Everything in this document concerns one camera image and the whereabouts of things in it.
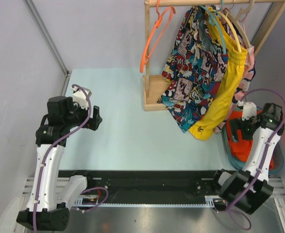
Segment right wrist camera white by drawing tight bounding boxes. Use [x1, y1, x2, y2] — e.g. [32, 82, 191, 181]
[237, 101, 257, 121]

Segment orange shorts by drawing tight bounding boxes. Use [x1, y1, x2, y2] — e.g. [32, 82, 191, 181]
[225, 108, 275, 169]

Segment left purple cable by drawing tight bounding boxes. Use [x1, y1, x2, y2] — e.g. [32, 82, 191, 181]
[32, 83, 109, 231]

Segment aluminium frame rail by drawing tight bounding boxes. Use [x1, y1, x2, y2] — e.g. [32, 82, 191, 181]
[22, 178, 285, 198]

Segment beige plastic hanger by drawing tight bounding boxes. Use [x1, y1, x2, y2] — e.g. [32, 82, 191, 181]
[224, 0, 254, 49]

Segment aluminium corner post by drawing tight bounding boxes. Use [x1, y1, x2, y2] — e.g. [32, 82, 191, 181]
[23, 0, 71, 95]

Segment teal plastic basket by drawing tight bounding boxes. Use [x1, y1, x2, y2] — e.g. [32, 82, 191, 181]
[221, 105, 285, 174]

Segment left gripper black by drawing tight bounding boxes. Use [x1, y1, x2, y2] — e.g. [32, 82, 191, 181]
[63, 97, 101, 131]

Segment pink patterned shorts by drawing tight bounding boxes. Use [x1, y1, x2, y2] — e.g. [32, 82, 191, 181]
[212, 7, 256, 134]

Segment yellow shorts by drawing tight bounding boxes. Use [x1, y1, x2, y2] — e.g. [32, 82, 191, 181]
[189, 11, 248, 141]

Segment wooden clothes rack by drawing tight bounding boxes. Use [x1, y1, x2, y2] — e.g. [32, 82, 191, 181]
[140, 0, 285, 111]

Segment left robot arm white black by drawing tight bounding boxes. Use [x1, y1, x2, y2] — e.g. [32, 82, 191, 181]
[16, 96, 102, 233]

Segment yellow plastic hanger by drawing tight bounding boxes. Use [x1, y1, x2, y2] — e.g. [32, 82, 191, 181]
[215, 11, 241, 52]

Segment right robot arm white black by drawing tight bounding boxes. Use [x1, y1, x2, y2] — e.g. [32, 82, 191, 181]
[211, 101, 285, 214]

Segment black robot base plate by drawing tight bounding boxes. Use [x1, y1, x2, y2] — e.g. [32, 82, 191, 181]
[59, 170, 219, 209]

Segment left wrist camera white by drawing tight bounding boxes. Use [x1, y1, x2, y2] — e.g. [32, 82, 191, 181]
[71, 84, 92, 110]

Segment teal plastic hanger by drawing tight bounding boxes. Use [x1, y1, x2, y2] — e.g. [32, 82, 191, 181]
[199, 0, 227, 54]

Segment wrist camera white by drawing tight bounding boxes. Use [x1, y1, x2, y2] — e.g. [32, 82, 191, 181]
[237, 101, 257, 121]
[71, 84, 92, 110]

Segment orange plastic hanger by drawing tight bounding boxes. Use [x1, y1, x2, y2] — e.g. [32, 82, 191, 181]
[139, 0, 176, 74]

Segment white cable duct strip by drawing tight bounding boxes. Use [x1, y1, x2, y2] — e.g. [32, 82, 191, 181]
[74, 195, 218, 208]

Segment comic print shorts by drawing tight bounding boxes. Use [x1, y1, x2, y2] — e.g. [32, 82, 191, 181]
[158, 6, 228, 133]

